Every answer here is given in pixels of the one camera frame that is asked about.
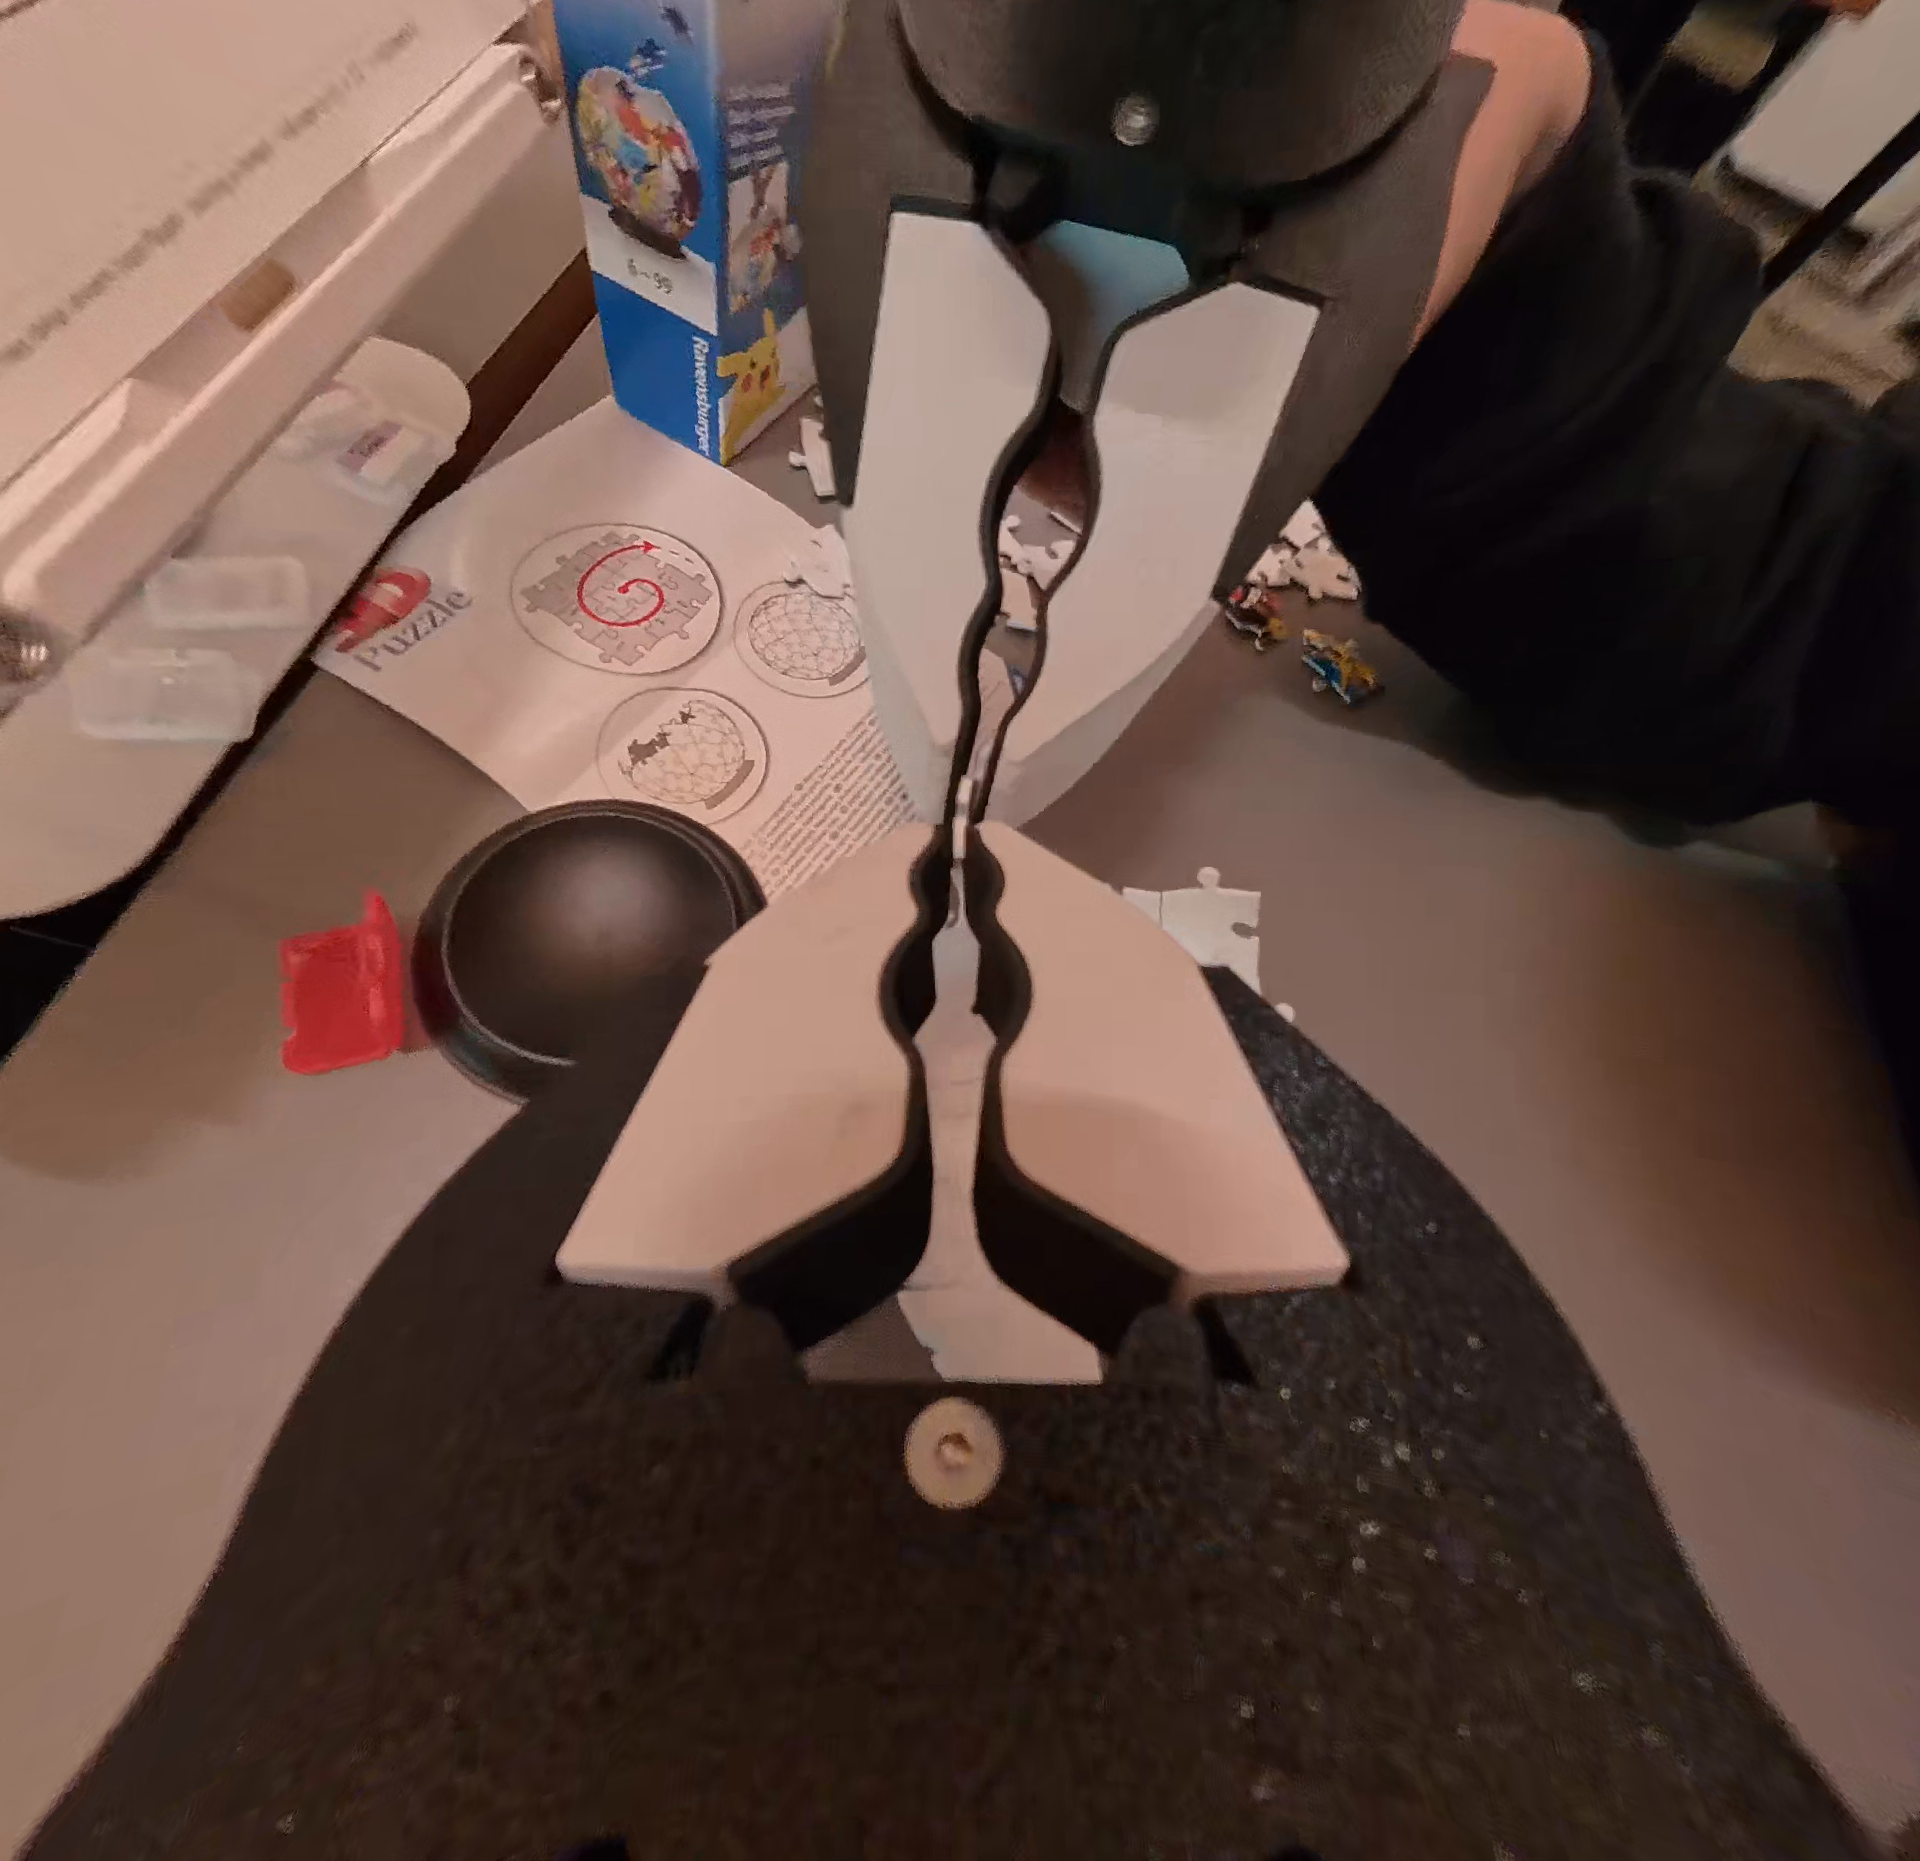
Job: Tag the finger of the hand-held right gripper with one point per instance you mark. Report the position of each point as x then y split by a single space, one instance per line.
1186 452
930 464

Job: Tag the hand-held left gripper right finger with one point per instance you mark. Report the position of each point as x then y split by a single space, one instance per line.
1155 1126

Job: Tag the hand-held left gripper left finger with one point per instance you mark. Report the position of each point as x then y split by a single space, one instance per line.
751 1126

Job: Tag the curved assembled white puzzle section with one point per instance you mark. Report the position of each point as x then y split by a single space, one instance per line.
1200 922

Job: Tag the person's right forearm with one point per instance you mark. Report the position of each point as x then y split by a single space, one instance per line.
1620 540

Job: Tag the pile of loose puzzle pieces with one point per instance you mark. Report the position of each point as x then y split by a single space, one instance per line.
1312 565

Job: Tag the colourful puzzle piece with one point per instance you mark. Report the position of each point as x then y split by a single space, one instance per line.
1257 614
1338 667

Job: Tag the black round ball stand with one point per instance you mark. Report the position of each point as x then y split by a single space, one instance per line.
584 916

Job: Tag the blue puzzle box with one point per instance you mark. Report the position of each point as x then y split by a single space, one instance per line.
660 167

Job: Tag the person's right hand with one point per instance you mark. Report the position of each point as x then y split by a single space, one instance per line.
1522 107

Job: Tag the red plastic clip part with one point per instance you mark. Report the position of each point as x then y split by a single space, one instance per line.
336 991

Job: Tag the printed instruction sheet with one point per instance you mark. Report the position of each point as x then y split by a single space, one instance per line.
495 540

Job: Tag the small clear plastic box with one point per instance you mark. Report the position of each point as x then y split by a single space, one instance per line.
226 593
164 690
367 442

